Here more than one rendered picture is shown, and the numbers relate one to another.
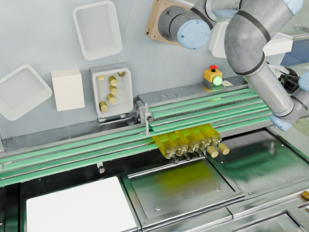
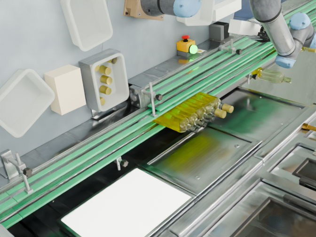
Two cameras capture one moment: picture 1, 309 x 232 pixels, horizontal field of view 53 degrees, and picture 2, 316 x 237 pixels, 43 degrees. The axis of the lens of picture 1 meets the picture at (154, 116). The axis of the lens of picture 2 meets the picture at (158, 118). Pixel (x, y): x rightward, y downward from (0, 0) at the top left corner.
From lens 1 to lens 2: 0.70 m
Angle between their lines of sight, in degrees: 20
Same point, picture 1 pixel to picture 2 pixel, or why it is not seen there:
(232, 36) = not seen: outside the picture
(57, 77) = (59, 75)
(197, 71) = (170, 45)
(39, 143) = (51, 155)
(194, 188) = (216, 151)
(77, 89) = (78, 85)
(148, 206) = (188, 179)
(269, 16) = not seen: outside the picture
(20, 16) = (10, 16)
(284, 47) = (236, 6)
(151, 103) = (146, 84)
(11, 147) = not seen: hidden behind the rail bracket
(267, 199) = (280, 138)
